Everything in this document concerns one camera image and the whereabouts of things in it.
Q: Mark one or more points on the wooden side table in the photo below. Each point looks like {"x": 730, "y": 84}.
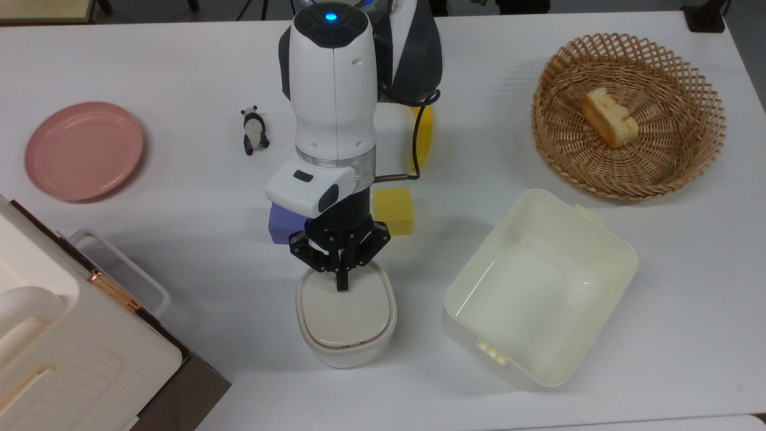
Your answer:
{"x": 42, "y": 9}

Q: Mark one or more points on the cream plastic storage box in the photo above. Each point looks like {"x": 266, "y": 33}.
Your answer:
{"x": 538, "y": 293}

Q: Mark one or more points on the small white dustbin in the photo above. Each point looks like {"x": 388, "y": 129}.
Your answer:
{"x": 344, "y": 358}

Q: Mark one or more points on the yellow toy banana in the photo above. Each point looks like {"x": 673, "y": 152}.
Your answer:
{"x": 425, "y": 134}

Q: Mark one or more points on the pink round plate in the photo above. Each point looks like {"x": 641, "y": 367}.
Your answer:
{"x": 84, "y": 150}

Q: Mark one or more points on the white moulded plastic case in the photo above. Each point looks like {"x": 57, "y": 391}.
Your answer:
{"x": 66, "y": 365}

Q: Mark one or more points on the purple foam cube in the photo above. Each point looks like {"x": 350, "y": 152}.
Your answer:
{"x": 282, "y": 224}

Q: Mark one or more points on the brown case base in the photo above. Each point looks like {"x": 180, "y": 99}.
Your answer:
{"x": 185, "y": 392}

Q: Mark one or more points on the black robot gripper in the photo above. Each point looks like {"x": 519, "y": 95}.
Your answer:
{"x": 341, "y": 230}

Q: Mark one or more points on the woven wicker basket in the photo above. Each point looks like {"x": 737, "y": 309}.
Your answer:
{"x": 670, "y": 161}

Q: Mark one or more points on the black table clamp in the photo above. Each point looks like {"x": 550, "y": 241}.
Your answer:
{"x": 705, "y": 17}

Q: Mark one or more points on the dark chair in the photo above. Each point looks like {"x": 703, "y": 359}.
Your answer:
{"x": 522, "y": 6}

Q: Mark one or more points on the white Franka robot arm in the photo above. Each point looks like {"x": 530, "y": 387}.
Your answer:
{"x": 335, "y": 102}

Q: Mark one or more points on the yellow foam cube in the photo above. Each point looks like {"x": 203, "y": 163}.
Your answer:
{"x": 395, "y": 209}

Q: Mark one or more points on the beige dustbin swing lid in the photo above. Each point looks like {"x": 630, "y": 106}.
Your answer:
{"x": 347, "y": 314}

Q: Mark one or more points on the small panda toy figure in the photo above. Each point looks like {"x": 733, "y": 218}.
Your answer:
{"x": 254, "y": 127}

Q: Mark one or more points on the toy bread slice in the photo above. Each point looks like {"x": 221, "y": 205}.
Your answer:
{"x": 610, "y": 117}

